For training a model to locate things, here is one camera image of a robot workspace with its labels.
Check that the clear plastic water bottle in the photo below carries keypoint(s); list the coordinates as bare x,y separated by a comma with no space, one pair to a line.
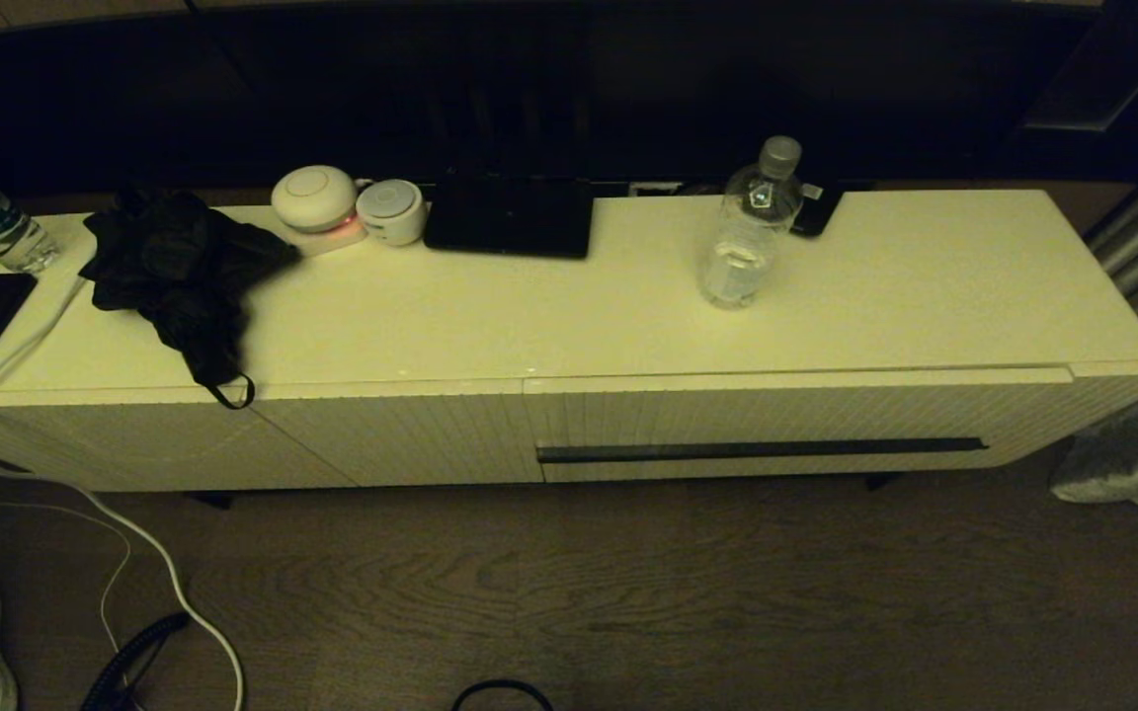
742,267

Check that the white low cabinet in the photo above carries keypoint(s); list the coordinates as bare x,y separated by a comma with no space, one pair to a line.
628,316

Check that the black flat set-top box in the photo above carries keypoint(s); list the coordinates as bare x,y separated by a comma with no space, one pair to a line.
510,217

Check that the white ribbed cabinet door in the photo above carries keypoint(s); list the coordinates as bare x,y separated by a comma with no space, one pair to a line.
411,434

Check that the white power strip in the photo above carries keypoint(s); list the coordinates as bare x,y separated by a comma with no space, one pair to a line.
655,187

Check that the small white round speaker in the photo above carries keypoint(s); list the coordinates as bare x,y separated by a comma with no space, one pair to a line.
391,212

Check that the white base pad red light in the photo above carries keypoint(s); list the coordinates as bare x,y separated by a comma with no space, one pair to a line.
332,239

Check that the black HDMI box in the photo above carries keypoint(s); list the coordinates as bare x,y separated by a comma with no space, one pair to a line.
819,212

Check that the large white round device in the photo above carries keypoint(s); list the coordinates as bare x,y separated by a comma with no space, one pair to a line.
312,197

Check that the black folded umbrella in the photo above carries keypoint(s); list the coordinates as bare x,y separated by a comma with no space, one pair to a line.
174,267

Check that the dark side cabinet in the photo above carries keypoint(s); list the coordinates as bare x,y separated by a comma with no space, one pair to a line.
1112,69

